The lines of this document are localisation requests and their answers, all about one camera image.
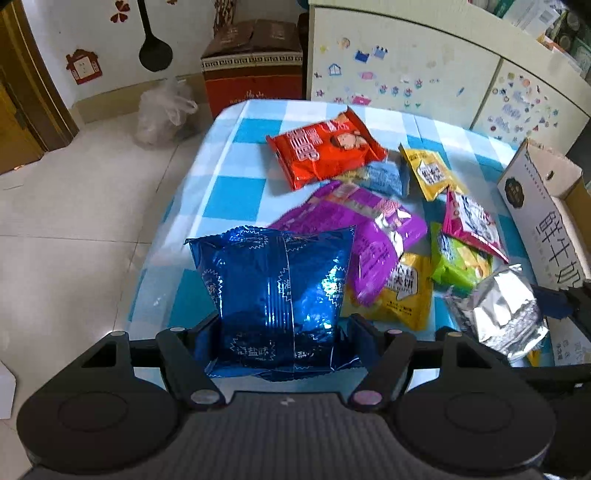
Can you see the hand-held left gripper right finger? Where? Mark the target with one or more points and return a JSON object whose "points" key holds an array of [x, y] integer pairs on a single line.
{"points": [[356, 339]]}

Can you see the white carton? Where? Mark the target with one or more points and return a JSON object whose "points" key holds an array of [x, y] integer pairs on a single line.
{"points": [[531, 18]]}

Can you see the blue white checked tablecloth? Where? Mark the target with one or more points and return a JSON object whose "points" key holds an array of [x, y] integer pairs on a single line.
{"points": [[240, 152]]}

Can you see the large yellow waffle packet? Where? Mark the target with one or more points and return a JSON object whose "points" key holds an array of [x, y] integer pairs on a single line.
{"points": [[408, 295]]}

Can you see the brown red cardboard carton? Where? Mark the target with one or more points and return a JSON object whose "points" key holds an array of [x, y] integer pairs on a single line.
{"points": [[251, 78]]}

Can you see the clear plastic bag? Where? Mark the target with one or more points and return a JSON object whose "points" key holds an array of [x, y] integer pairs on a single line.
{"points": [[159, 115]]}

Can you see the light blue snack packet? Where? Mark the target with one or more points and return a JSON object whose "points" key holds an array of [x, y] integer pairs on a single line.
{"points": [[388, 177]]}

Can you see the wooden door frame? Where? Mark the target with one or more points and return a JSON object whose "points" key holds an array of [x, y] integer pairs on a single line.
{"points": [[27, 92]]}

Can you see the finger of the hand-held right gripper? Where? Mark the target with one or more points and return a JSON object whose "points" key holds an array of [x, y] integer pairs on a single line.
{"points": [[551, 302], [558, 381]]}

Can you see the green snack packet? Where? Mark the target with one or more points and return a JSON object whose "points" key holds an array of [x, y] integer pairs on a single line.
{"points": [[455, 264]]}

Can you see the cream cabinet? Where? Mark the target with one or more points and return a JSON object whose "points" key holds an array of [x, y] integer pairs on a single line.
{"points": [[415, 60]]}

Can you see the purple snack packet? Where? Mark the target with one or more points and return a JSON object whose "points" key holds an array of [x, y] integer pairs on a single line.
{"points": [[369, 221]]}

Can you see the pink snack packet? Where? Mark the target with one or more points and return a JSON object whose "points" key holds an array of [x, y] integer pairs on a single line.
{"points": [[471, 221]]}

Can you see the shiny blue snack packet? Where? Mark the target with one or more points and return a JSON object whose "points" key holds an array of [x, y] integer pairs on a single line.
{"points": [[277, 295]]}

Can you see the red flower wall sticker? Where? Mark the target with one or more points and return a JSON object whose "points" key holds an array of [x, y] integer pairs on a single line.
{"points": [[120, 11]]}

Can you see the cardboard box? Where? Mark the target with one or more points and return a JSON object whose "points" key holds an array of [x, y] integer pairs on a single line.
{"points": [[554, 230]]}

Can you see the white paper sheet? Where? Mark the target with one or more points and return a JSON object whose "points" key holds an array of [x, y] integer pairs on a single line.
{"points": [[7, 390]]}

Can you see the red house wall sticker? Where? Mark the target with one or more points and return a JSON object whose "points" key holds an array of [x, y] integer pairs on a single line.
{"points": [[82, 67]]}

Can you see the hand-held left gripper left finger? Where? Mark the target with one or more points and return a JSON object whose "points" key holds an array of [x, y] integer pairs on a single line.
{"points": [[206, 344]]}

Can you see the red snack packet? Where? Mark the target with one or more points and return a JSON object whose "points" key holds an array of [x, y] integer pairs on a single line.
{"points": [[323, 147]]}

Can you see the small yellow snack packet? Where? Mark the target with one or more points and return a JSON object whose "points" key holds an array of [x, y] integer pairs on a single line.
{"points": [[431, 173]]}

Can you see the silver foil snack packet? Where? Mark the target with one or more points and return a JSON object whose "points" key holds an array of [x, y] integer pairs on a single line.
{"points": [[503, 309]]}

